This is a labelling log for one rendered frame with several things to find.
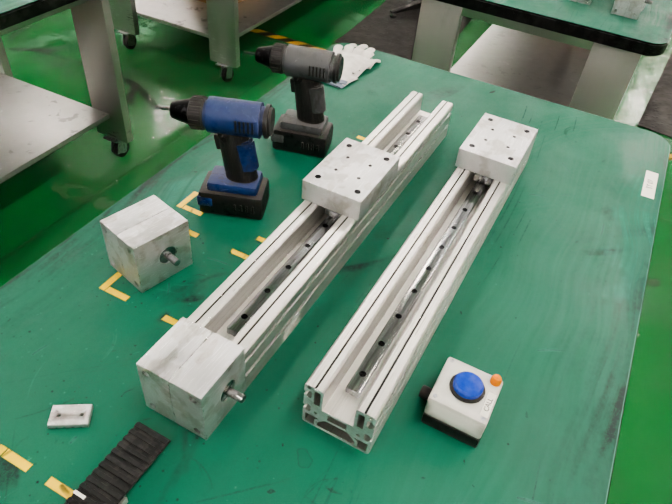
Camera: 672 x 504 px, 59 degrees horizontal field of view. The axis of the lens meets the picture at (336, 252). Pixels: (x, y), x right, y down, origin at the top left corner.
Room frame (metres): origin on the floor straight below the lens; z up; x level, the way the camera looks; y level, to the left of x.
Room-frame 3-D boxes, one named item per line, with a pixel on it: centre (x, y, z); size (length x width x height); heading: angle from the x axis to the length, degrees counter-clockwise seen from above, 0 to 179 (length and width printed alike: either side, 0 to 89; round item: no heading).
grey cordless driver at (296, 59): (1.11, 0.13, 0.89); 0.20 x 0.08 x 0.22; 82
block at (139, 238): (0.69, 0.29, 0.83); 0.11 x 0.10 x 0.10; 52
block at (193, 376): (0.45, 0.16, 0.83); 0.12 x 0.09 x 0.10; 66
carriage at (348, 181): (0.86, -0.01, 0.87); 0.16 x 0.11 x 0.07; 156
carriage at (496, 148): (1.01, -0.29, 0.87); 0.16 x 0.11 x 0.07; 156
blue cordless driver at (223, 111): (0.87, 0.23, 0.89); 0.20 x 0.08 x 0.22; 88
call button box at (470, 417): (0.47, -0.18, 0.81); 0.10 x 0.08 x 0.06; 66
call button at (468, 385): (0.47, -0.19, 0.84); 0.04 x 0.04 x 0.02
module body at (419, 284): (0.78, -0.19, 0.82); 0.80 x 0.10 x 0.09; 156
